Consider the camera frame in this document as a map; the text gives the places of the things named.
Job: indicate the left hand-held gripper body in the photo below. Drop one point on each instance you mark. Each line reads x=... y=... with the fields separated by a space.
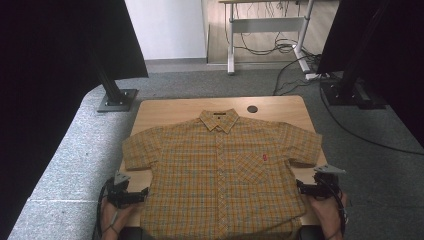
x=118 y=195

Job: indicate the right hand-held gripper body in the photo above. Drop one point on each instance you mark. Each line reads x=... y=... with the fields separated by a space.
x=325 y=188

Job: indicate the yellow plaid short-sleeved shirt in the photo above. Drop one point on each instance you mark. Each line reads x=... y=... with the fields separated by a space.
x=206 y=166

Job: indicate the person's left hand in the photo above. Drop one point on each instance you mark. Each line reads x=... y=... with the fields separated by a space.
x=116 y=216

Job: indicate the person's right hand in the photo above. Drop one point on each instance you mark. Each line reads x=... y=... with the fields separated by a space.
x=325 y=213

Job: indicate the dark round table grommet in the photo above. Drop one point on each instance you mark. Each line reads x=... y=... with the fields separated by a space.
x=252 y=109

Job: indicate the black metal stand with base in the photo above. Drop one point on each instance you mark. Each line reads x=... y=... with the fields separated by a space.
x=116 y=100
x=350 y=90

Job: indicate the white power strip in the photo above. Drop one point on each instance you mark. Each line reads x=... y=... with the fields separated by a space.
x=315 y=76

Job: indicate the black curtain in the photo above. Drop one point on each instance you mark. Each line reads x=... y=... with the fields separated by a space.
x=50 y=83
x=393 y=50

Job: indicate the white desk frame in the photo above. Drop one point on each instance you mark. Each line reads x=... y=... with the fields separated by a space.
x=266 y=25

